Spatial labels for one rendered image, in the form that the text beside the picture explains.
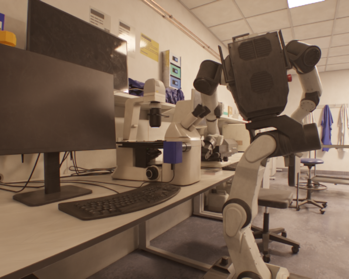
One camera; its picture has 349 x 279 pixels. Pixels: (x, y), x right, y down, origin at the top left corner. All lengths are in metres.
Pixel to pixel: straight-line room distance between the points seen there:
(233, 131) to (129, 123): 2.31
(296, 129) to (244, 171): 0.28
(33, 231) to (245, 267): 0.92
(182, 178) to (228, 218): 0.28
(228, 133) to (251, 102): 2.50
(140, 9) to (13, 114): 1.88
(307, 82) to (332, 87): 5.69
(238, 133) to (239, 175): 2.34
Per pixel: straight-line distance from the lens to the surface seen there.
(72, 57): 1.44
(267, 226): 2.20
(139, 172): 1.17
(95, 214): 0.67
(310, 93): 1.26
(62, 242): 0.56
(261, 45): 0.97
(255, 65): 0.95
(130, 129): 1.30
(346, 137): 6.65
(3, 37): 1.23
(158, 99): 1.20
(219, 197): 2.98
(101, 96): 1.03
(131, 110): 1.30
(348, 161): 6.86
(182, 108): 1.77
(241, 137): 3.37
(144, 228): 1.98
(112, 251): 1.92
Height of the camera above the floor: 0.98
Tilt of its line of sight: 1 degrees down
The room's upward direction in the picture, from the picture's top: straight up
